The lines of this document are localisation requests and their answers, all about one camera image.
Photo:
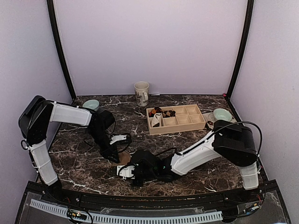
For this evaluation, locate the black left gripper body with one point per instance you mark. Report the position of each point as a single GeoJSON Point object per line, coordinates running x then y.
{"type": "Point", "coordinates": [98, 135]}

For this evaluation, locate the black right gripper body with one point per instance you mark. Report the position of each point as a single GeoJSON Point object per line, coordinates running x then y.
{"type": "Point", "coordinates": [149, 175]}

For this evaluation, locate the beige ribbed sock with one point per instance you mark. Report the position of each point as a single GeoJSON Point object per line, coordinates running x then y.
{"type": "Point", "coordinates": [124, 158]}

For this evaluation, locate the wooden compartment tray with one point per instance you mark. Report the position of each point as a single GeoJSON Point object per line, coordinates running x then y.
{"type": "Point", "coordinates": [187, 118]}

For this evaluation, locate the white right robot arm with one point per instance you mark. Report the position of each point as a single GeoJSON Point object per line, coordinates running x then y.
{"type": "Point", "coordinates": [232, 141]}

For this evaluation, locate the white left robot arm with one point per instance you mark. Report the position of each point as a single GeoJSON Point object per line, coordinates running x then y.
{"type": "Point", "coordinates": [40, 113]}

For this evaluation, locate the teal striped ceramic bowl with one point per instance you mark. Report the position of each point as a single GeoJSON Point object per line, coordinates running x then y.
{"type": "Point", "coordinates": [91, 104]}

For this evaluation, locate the rolled white ribbed sock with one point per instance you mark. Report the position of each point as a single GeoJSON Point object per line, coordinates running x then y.
{"type": "Point", "coordinates": [156, 120]}

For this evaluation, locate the coral pattern ceramic mug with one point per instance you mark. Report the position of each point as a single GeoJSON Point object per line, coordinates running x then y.
{"type": "Point", "coordinates": [142, 93]}

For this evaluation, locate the rolled red argyle sock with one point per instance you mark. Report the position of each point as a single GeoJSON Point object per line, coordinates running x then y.
{"type": "Point", "coordinates": [154, 111]}

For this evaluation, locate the floral square plate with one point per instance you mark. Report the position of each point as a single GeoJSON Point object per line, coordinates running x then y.
{"type": "Point", "coordinates": [210, 119]}

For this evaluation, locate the pale green bowl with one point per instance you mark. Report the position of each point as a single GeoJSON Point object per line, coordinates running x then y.
{"type": "Point", "coordinates": [222, 114]}

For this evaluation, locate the green circuit board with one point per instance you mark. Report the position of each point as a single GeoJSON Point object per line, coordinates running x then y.
{"type": "Point", "coordinates": [76, 215]}

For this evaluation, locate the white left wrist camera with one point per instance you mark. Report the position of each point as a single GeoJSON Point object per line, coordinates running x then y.
{"type": "Point", "coordinates": [117, 138]}

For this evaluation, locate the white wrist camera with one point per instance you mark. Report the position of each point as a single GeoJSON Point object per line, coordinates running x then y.
{"type": "Point", "coordinates": [117, 138]}
{"type": "Point", "coordinates": [125, 171]}

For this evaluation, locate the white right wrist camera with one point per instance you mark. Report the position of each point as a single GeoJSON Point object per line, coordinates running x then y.
{"type": "Point", "coordinates": [125, 171]}

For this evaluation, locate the white slotted cable duct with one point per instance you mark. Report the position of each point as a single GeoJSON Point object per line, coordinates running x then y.
{"type": "Point", "coordinates": [118, 216]}

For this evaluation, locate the black front table rail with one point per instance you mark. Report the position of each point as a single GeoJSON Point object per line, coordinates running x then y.
{"type": "Point", "coordinates": [155, 195]}

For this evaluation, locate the black left corner post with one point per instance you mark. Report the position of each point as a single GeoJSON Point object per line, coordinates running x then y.
{"type": "Point", "coordinates": [59, 48]}

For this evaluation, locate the black corner post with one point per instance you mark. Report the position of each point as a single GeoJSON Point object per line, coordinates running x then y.
{"type": "Point", "coordinates": [242, 47]}
{"type": "Point", "coordinates": [59, 48]}

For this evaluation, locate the black right corner post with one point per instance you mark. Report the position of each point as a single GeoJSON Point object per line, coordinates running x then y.
{"type": "Point", "coordinates": [242, 47]}

